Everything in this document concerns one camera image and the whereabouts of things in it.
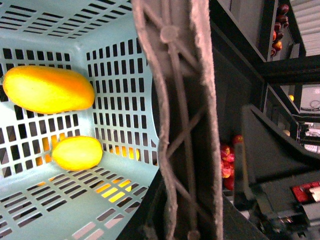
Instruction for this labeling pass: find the yellow lemon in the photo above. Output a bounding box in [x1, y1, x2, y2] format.
[51, 135, 103, 171]

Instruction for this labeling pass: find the pile of red apples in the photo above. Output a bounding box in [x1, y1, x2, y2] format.
[220, 134, 244, 191]

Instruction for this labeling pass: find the large yellow mango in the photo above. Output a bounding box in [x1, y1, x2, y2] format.
[3, 65, 95, 114]

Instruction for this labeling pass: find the grey padded left gripper finger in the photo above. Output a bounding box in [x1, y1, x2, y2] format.
[132, 0, 224, 240]

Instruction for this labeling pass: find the light blue plastic basket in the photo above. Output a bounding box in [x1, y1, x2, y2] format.
[0, 0, 159, 240]

